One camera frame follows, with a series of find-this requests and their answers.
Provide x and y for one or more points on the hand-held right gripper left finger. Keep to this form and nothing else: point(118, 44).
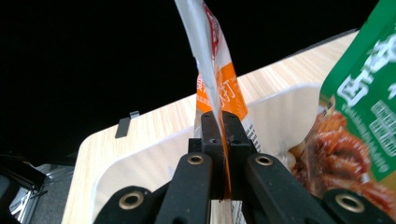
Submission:
point(214, 146)

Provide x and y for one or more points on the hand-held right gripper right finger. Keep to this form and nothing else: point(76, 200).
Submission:
point(238, 146)

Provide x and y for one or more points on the white orange seasoning packet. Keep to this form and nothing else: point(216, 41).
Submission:
point(224, 84)

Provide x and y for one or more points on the white plastic container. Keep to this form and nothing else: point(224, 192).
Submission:
point(149, 155)

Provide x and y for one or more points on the green seasoning packet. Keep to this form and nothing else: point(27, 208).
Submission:
point(364, 118)

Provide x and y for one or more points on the black table clip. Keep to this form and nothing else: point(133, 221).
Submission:
point(124, 126)

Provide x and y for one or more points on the metal stand base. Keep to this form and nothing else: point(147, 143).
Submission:
point(28, 193)

